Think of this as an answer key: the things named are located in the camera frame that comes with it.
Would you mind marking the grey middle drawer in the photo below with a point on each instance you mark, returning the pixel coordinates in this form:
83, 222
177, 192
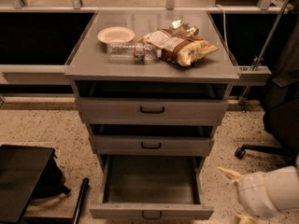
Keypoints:
153, 140

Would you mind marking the grey top drawer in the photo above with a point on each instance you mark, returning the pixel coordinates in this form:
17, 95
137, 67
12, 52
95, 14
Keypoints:
152, 103

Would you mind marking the black bag on floor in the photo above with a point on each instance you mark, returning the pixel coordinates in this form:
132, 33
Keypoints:
51, 182

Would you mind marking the yellow brown chip bag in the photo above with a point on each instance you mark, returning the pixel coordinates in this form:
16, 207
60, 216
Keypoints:
178, 46

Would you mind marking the grey drawer cabinet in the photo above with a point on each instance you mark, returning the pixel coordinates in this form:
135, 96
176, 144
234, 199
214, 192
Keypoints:
90, 62

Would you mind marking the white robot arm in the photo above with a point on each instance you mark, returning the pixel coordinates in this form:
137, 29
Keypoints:
283, 187

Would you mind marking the clear plastic water bottle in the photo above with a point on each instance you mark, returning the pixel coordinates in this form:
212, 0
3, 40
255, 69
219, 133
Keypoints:
133, 53

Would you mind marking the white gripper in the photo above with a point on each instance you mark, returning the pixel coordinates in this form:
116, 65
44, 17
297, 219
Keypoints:
256, 192

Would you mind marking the black office chair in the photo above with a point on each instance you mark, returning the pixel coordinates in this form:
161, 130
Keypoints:
281, 102

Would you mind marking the grey drawer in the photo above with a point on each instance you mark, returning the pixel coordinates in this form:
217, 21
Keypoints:
153, 140
151, 188
152, 103

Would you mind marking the white paper bowl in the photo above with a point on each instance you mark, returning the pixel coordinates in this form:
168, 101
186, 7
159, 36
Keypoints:
116, 35

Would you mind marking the grey bottom drawer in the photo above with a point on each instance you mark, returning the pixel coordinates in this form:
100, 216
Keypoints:
151, 188

